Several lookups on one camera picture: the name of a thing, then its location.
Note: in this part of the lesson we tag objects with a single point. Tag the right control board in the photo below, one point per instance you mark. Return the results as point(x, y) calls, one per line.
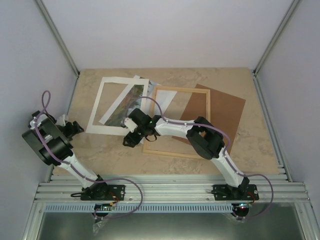
point(244, 205)

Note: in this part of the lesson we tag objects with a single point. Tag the right aluminium corner post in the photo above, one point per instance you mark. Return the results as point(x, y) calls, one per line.
point(294, 5)

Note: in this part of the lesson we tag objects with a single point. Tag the aluminium corner post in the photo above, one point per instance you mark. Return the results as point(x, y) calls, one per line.
point(57, 36)
point(294, 5)

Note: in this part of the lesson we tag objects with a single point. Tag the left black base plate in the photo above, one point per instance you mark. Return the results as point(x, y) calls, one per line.
point(103, 192)

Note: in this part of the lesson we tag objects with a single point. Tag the landscape photo print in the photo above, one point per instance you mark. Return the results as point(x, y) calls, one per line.
point(127, 101)

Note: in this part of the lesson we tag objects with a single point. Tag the left control board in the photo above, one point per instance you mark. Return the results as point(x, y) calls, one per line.
point(105, 207)

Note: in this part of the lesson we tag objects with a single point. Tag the light wooden picture frame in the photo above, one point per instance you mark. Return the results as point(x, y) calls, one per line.
point(207, 92)

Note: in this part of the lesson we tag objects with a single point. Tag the right side aluminium rail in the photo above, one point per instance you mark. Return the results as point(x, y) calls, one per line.
point(278, 150)

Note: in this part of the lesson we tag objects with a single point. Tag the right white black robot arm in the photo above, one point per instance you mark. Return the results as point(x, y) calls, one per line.
point(205, 139)

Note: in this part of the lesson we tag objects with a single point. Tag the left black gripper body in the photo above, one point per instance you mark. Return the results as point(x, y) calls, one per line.
point(67, 132)

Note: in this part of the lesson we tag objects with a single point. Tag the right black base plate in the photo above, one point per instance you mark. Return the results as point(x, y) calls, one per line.
point(224, 192)

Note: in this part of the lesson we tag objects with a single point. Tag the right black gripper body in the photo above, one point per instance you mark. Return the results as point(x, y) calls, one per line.
point(142, 126)

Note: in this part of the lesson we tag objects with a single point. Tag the control board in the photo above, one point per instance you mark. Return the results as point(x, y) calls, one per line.
point(105, 207)
point(244, 205)

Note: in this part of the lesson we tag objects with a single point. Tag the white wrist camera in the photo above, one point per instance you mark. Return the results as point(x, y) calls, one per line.
point(62, 120)
point(128, 123)

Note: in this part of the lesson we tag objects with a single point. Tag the clear glass sheet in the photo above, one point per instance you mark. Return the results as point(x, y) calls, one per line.
point(163, 98)

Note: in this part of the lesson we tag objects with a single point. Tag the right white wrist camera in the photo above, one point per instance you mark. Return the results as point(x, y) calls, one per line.
point(128, 123)

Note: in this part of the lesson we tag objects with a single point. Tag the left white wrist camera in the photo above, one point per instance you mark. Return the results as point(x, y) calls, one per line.
point(62, 120)

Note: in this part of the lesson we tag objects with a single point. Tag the aluminium rail bed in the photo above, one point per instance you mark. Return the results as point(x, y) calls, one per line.
point(174, 189)

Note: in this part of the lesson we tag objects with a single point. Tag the white mat board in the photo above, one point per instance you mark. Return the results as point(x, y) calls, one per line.
point(111, 130)

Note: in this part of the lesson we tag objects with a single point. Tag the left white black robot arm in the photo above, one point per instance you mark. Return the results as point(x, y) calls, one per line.
point(35, 137)

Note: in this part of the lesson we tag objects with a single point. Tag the brown backing board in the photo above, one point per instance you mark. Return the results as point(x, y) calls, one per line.
point(225, 110)

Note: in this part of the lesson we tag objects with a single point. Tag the grey slotted cable duct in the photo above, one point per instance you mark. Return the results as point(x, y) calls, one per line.
point(122, 208)

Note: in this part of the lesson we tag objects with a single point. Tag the left aluminium corner post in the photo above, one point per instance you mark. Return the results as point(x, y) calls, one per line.
point(57, 36)

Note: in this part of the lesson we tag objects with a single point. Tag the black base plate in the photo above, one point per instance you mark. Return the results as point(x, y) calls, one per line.
point(224, 192)
point(103, 192)

